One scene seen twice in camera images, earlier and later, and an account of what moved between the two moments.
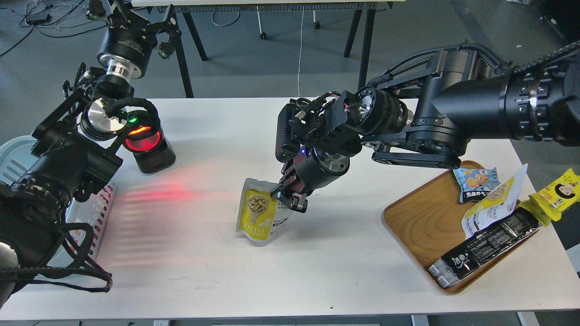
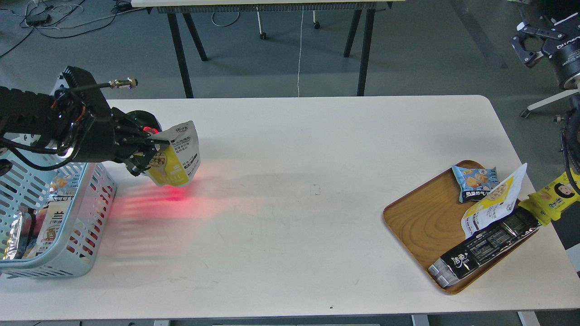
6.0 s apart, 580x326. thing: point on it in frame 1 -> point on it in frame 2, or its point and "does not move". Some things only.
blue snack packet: [476, 183] does not move
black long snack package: [478, 248] does not move
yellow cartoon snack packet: [548, 203] does not move
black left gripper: [130, 40] -> [111, 137]
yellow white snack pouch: [260, 216] -> [176, 164]
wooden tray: [428, 222] does not move
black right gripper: [316, 140] -> [565, 52]
